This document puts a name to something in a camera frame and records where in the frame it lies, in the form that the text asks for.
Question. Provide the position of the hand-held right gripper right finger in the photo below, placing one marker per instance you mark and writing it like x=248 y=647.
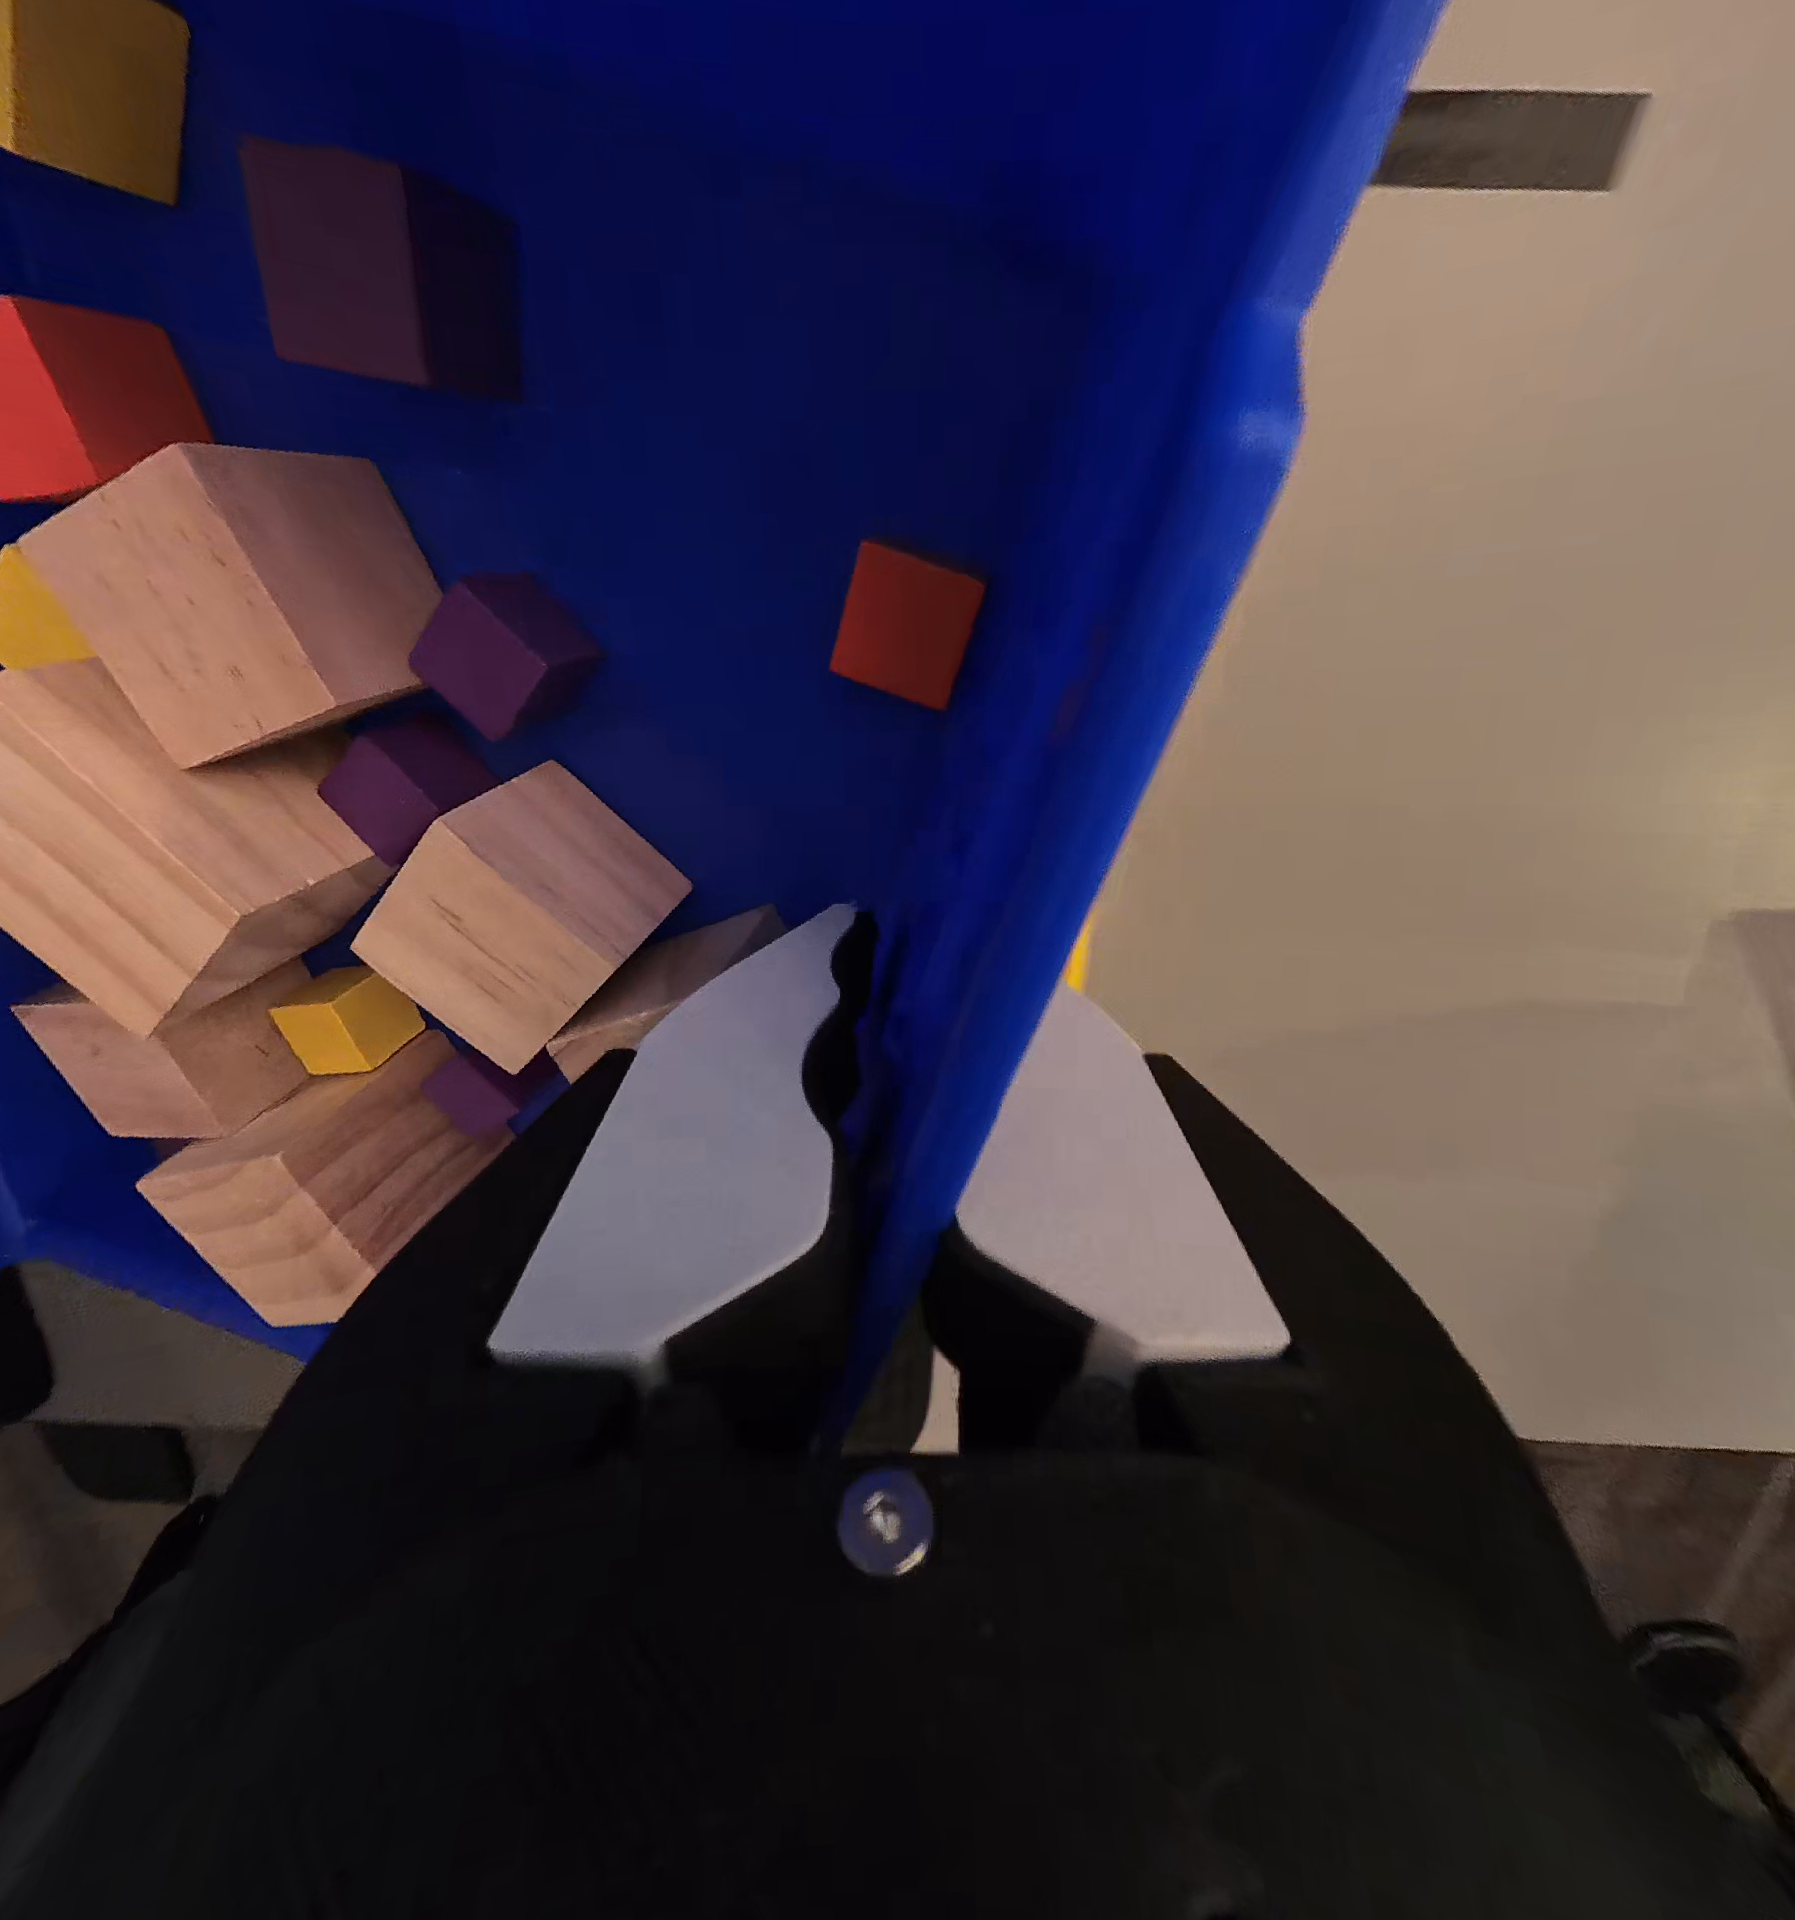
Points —
x=1122 y=1215

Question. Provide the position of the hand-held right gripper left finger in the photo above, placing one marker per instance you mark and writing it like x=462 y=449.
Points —
x=687 y=1201

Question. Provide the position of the yellow plastic box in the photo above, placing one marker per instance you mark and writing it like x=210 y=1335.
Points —
x=1079 y=951

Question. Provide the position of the pile of wooden cubes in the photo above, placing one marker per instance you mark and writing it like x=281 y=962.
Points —
x=238 y=598

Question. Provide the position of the blue plastic box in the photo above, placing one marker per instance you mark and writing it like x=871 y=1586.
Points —
x=761 y=373

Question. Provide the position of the black chair base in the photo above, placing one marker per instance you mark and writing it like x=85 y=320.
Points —
x=1687 y=1656

